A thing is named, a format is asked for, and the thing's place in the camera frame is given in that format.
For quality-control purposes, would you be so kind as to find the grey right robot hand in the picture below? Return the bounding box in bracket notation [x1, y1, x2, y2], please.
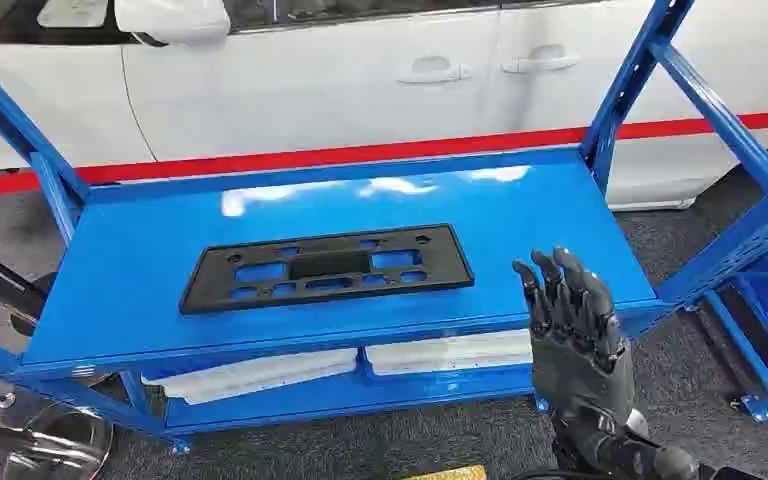
[512, 246, 638, 440]

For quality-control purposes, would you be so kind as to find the yellow floor tape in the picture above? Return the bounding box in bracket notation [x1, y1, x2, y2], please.
[402, 464, 489, 480]

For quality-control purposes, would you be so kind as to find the white car side mirror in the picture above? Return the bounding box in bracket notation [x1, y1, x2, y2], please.
[114, 0, 232, 47]

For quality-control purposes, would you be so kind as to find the white car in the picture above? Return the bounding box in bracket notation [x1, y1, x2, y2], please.
[0, 0, 768, 213]

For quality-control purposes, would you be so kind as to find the white car door handle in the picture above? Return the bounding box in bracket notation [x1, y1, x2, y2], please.
[501, 43, 581, 75]
[396, 55, 473, 86]

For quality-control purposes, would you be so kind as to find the blue metal shelf rack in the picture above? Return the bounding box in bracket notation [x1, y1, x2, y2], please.
[0, 0, 768, 458]

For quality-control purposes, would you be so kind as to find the black plastic licence plate frame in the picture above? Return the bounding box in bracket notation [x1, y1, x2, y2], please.
[179, 223, 476, 316]

